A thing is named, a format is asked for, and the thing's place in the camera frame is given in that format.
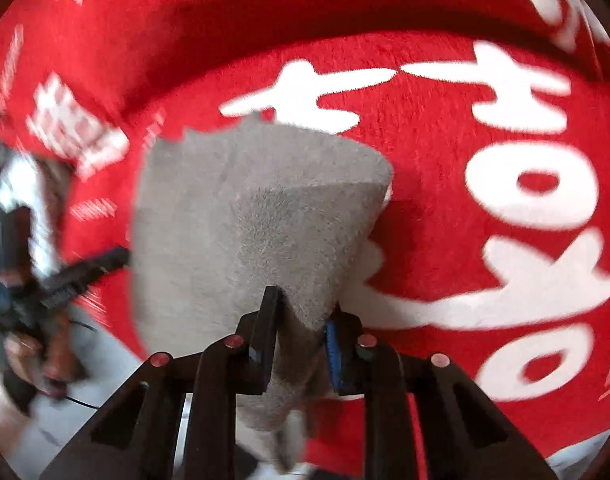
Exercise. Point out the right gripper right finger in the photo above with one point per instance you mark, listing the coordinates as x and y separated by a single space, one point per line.
424 418

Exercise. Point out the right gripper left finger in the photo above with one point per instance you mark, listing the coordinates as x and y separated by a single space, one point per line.
134 434

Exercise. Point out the grey small garment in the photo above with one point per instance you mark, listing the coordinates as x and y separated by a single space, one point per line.
221 216

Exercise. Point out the left hand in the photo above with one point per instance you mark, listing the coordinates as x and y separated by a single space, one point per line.
41 364

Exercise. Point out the red blanket with white print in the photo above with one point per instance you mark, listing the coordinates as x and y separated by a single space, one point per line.
493 244

